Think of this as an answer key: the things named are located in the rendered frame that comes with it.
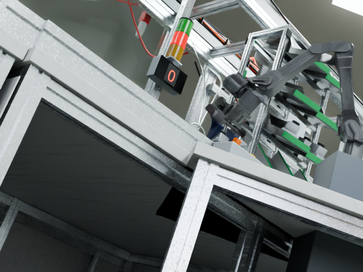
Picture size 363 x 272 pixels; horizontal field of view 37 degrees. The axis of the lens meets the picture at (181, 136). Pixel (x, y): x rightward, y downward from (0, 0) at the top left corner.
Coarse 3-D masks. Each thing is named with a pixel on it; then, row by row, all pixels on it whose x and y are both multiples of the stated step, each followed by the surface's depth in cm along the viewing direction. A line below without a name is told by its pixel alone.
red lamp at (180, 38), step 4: (176, 32) 174; (180, 32) 173; (176, 36) 173; (180, 36) 173; (184, 36) 173; (172, 40) 173; (176, 40) 172; (180, 40) 172; (184, 40) 173; (180, 44) 172; (184, 44) 173; (184, 48) 174
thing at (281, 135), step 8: (256, 112) 198; (248, 120) 199; (256, 120) 195; (272, 120) 210; (280, 120) 206; (264, 128) 189; (272, 128) 186; (280, 128) 182; (280, 136) 180; (288, 136) 181; (288, 144) 193; (296, 144) 183; (304, 144) 184; (304, 152) 186
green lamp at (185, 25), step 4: (180, 20) 176; (184, 20) 175; (188, 20) 175; (180, 24) 175; (184, 24) 174; (188, 24) 175; (192, 24) 176; (176, 28) 175; (180, 28) 174; (184, 28) 174; (188, 28) 175; (184, 32) 174; (188, 32) 174; (188, 36) 175
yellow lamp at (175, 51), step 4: (172, 44) 172; (176, 44) 172; (168, 48) 173; (172, 48) 171; (176, 48) 171; (180, 48) 172; (168, 52) 171; (172, 52) 171; (176, 52) 171; (180, 52) 172; (168, 56) 170; (172, 56) 170; (176, 56) 170; (180, 56) 172
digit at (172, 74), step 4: (168, 68) 168; (172, 68) 169; (176, 68) 170; (168, 72) 167; (172, 72) 169; (176, 72) 170; (164, 76) 166; (168, 76) 167; (172, 76) 169; (176, 76) 170; (168, 80) 167; (172, 80) 169; (172, 84) 168
